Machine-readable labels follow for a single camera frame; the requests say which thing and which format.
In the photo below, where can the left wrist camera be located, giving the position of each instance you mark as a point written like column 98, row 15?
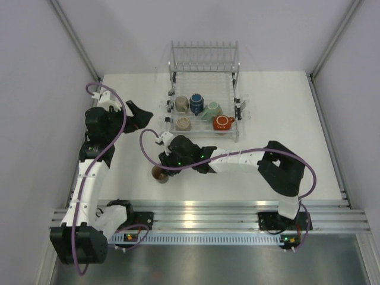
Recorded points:
column 107, row 101

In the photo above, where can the dark blue mug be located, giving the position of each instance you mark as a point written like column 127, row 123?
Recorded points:
column 196, row 104

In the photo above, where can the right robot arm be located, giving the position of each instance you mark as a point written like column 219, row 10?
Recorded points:
column 276, row 164

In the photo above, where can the beige speckled cup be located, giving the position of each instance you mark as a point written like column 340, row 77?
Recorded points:
column 183, row 124

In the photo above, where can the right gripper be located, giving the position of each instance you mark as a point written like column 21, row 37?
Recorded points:
column 166, row 159

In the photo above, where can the aluminium frame post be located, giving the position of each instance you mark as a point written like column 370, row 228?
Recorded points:
column 68, row 27
column 343, row 24

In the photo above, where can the left aluminium frame post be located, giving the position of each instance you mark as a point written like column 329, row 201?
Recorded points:
column 68, row 27

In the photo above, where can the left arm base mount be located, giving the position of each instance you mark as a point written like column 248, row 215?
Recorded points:
column 143, row 217

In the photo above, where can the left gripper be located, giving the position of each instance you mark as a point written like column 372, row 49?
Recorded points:
column 139, row 121

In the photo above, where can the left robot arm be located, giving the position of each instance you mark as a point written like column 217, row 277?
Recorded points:
column 82, row 237

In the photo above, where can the brown mug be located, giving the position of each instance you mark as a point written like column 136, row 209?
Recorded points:
column 159, row 175

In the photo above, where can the teal green cup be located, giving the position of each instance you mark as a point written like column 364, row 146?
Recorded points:
column 211, row 110

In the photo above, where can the metal wire dish rack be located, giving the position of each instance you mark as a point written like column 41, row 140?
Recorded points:
column 210, row 69

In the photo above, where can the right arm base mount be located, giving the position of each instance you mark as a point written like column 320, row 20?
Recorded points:
column 271, row 221

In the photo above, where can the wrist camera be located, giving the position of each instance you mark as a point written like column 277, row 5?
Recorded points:
column 164, row 139
column 107, row 101

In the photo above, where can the olive grey mug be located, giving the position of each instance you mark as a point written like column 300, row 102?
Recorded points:
column 182, row 104

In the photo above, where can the black and red mug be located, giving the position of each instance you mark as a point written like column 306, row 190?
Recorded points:
column 223, row 123

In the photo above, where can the slotted cable duct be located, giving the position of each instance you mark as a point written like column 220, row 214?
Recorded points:
column 211, row 239

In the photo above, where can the aluminium rail base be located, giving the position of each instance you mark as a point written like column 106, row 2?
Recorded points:
column 242, row 216

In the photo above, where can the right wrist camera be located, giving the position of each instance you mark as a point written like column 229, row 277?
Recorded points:
column 164, row 139

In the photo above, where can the right aluminium frame post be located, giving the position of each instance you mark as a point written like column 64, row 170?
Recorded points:
column 343, row 24

